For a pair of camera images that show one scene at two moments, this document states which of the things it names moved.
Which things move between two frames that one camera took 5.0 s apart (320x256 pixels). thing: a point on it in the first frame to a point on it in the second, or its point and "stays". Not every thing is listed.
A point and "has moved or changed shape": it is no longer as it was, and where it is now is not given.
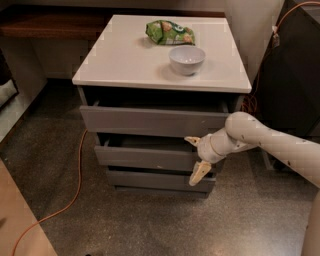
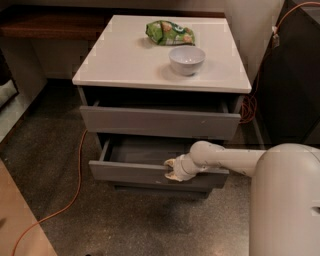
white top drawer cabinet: [147, 83] stays
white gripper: [206, 150] to [179, 167]
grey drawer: [145, 150] has moved or changed shape
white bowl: [186, 60] stays
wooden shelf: [75, 22] stays
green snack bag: [165, 32] stays
